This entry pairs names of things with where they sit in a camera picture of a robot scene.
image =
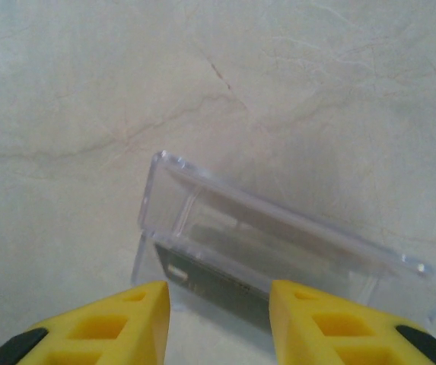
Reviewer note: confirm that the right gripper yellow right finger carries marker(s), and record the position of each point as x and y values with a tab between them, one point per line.
335	334

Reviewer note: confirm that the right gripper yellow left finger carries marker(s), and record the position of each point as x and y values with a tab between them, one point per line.
99	334

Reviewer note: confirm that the clear plastic card box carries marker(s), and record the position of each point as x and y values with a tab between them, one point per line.
278	235

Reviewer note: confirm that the dark credit card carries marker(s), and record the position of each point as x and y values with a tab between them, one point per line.
217	289

